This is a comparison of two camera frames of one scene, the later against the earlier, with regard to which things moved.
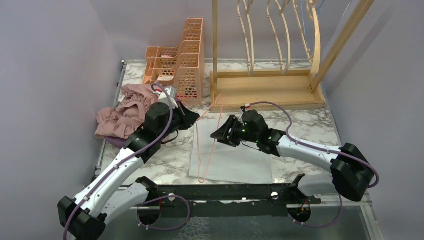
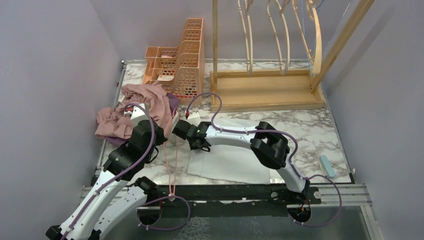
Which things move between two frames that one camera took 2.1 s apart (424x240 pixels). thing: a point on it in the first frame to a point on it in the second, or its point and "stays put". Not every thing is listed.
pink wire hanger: (215, 140) to (171, 192)
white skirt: (211, 160) stays put
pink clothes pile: (125, 118) stays put
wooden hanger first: (248, 10) stays put
